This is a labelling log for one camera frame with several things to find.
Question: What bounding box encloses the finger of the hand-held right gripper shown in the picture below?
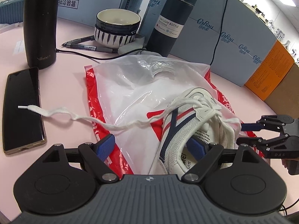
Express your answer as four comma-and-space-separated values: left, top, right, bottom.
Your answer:
235, 134, 290, 154
240, 114, 295, 135

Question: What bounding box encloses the striped ceramic bowl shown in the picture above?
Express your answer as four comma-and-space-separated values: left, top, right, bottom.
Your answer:
94, 26, 138, 48

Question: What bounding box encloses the brown cardboard box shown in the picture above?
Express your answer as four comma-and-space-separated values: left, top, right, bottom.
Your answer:
264, 63, 299, 119

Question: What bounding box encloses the dark blue vacuum bottle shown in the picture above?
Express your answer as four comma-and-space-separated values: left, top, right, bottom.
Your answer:
146, 0, 202, 57

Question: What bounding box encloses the black pen with white label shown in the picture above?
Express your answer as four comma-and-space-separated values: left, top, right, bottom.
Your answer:
66, 43, 119, 54

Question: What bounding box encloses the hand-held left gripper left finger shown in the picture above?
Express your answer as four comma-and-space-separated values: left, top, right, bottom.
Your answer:
40, 134, 119, 184

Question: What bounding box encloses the orange cardboard box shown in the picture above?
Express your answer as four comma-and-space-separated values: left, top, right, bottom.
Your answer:
244, 40, 295, 101

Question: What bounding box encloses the wall lettering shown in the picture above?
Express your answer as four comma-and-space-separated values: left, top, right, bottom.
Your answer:
265, 20, 299, 66

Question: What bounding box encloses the black hanging cable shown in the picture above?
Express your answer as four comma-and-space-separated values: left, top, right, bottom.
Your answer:
209, 0, 233, 66

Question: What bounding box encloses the grey cloth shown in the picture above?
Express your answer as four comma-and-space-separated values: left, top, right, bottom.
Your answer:
117, 34, 164, 56

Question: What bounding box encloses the black smartphone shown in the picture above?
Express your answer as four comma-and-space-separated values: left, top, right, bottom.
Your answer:
2, 66, 47, 155

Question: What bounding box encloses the dark blue ceramic bowl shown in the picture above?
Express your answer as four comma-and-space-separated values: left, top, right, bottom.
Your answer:
95, 9, 142, 36

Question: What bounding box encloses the black marker pen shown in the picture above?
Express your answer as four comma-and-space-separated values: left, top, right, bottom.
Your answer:
61, 35, 96, 46

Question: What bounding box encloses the white paper slip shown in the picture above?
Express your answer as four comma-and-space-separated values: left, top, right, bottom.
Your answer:
13, 41, 24, 55

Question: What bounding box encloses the black charging cable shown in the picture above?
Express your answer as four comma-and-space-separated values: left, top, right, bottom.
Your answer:
56, 48, 150, 62

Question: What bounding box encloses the small teal box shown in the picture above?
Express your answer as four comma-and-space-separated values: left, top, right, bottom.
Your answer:
0, 0, 26, 25

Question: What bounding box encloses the black thermos bottle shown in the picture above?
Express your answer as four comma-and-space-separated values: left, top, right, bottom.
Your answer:
23, 0, 62, 70

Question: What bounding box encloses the large light blue cardboard box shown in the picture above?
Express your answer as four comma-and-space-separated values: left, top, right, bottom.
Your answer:
138, 0, 277, 88

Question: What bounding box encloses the red and white plastic bag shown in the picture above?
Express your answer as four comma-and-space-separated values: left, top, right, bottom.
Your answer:
84, 55, 258, 175

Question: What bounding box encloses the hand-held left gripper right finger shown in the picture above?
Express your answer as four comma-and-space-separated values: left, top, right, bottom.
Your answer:
181, 137, 269, 184

